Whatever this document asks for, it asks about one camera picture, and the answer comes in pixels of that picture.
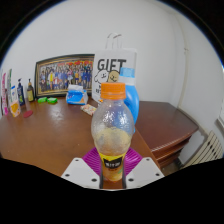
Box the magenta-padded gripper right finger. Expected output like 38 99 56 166
122 147 165 189

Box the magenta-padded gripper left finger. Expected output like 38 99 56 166
60 147 102 190

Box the orange-capped juice bottle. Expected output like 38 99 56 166
90 82 136 183

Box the patterned snack packet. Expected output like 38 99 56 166
80 103 98 117

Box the white radiator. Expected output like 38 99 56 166
182 130 224 168

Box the blue detergent bottle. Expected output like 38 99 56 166
118 67 140 133

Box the blue tissue pack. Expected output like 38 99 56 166
65 84 89 106

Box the flat round red coaster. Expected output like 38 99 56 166
22 110 34 119

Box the brown pump bottle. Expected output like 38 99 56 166
26 78 35 103

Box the dark blue pump bottle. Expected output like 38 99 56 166
16 78 26 107

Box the dark framed group picture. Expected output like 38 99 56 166
34 53 96 98

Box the white bottle with blue cap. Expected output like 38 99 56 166
9 85 18 104

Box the white printed paper bag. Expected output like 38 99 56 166
91 32 138 104

